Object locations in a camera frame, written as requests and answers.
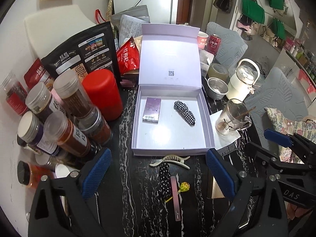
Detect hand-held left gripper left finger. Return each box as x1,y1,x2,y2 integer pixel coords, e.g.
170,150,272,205
28,148,113,237

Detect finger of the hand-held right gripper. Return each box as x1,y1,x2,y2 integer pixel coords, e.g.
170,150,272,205
263,129,316,164
244,141,301,176

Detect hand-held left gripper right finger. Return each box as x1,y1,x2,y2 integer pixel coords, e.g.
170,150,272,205
206,149,288,237

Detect small gold box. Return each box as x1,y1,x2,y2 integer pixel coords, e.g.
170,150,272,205
212,176,226,199

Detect yellow lollipop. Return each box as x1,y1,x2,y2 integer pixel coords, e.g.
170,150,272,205
165,182,190,203

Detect cream hair claw clip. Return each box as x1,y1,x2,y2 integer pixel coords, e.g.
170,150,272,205
150,155,191,169

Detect pink bar hair clip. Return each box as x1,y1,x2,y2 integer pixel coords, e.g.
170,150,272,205
170,176,182,222

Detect black polka dot scrunchie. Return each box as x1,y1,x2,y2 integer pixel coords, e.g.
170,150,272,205
158,163,171,198

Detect lilac gift box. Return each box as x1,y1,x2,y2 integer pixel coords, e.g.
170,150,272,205
131,24,216,157

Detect person's right hand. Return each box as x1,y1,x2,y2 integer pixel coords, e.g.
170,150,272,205
288,202,314,218

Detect floral cloth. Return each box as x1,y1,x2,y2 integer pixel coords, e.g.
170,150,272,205
264,107,316,164

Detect white paper napkin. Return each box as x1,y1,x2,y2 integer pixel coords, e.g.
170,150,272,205
210,110,241,151

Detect rose gold straw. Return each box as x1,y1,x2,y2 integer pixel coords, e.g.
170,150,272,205
223,107,256,125

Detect grey padded chair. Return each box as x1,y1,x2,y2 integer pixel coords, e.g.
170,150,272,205
205,22,248,68
244,67,313,129

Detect glass mug with cartoon print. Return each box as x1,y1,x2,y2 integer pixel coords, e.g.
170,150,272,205
215,99,253,136

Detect amber jar with black lid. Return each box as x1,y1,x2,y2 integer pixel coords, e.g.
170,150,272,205
17,161,56,188

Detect cluster of clear plastic jars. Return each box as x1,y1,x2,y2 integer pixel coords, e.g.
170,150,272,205
0,69,113,158

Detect black white gingham scrunchie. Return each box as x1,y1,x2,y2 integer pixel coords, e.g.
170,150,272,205
173,100,197,126

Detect metal bowl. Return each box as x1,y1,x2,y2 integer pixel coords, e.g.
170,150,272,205
207,77,229,101

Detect red canister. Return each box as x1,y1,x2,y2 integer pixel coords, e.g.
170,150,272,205
81,69,123,121

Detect small purple box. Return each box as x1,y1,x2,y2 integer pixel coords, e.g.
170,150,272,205
142,97,162,123

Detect shelf of small bottles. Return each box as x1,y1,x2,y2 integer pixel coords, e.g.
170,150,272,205
284,37,316,79

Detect clear tape roll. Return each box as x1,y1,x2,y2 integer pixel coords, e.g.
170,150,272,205
208,63,229,79

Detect red drink can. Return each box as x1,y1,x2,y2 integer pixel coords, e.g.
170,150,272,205
207,34,222,57

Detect small red pouch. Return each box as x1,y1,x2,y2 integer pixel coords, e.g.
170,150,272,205
24,58,53,89

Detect red snack bag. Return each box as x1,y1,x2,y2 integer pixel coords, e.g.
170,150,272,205
116,37,141,76

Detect pink cup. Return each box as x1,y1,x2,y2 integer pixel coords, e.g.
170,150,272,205
197,32,209,50

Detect black printed pouch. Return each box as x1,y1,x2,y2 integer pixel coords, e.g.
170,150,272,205
41,21,121,84

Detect printed paper sheet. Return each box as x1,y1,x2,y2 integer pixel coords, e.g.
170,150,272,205
118,14,144,47

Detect grey plastic bag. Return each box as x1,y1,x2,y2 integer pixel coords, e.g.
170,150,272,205
110,5,150,26

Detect white refrigerator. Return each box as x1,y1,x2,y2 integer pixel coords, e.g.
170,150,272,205
112,0,180,25

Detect white bottle with handle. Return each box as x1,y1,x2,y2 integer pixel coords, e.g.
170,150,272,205
226,58,261,102

